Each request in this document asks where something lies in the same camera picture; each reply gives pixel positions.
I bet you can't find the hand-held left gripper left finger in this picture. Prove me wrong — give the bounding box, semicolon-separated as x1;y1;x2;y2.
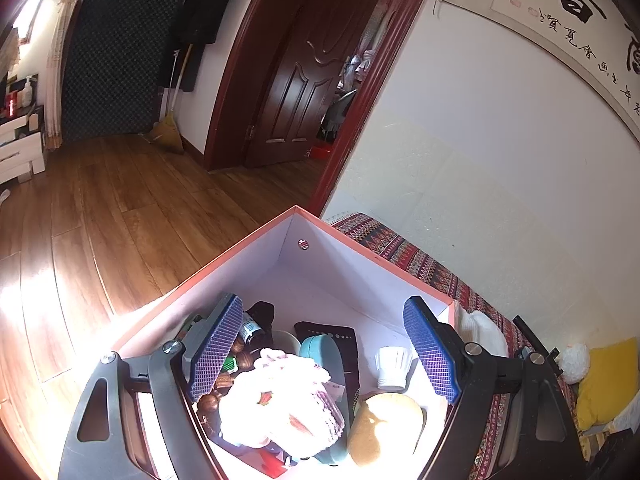
57;292;246;480

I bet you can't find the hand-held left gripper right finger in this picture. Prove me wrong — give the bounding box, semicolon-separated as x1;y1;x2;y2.
402;296;586;480

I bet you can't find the wooden bead bracelet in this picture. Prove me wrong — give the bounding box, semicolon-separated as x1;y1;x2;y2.
197;340;261;416

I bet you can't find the pink purple crochet item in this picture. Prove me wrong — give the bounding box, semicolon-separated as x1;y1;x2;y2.
220;347;346;448

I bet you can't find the yellow round sponge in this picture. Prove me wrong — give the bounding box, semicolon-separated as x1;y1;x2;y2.
347;392;426;467

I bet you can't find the teal round case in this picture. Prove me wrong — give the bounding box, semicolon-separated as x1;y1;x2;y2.
300;334;351;466

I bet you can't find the dark small bottle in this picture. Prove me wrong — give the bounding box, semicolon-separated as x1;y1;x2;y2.
240;301;276;346

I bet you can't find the white knitted cloth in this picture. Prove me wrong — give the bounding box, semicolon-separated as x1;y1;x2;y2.
457;310;511;358

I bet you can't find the red patterned blanket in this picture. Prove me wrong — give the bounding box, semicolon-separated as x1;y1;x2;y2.
332;212;640;480

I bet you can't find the black pouch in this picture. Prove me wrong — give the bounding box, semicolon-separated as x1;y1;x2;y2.
294;321;358;396

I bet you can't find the black rod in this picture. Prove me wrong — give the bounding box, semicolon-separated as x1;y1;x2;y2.
512;315;566;376

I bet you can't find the small white fluffy plush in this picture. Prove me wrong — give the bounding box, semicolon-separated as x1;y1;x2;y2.
557;344;591;383

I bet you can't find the yellow pillow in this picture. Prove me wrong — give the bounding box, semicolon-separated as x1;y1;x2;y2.
575;337;640;433

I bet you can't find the straw broom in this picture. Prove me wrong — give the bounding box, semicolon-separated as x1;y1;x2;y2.
150;45;193;153

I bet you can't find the white cabinet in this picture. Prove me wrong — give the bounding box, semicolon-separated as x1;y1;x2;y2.
0;105;48;186

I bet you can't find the dark wooden door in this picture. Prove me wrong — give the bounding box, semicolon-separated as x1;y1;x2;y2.
242;0;391;168

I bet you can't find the beige curtain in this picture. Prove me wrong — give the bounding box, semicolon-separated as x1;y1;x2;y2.
42;0;81;151

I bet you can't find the black hanging coat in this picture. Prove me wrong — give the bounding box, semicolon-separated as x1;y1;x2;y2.
157;0;251;93

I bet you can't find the window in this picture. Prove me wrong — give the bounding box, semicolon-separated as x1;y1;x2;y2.
12;0;46;43

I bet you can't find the dark red door frame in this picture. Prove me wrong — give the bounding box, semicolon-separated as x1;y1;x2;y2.
202;0;443;216

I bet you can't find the dark quilted wall panel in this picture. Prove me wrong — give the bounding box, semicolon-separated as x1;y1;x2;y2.
60;0;201;143

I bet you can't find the calligraphy wall scroll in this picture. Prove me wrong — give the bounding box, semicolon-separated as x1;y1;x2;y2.
432;0;640;143

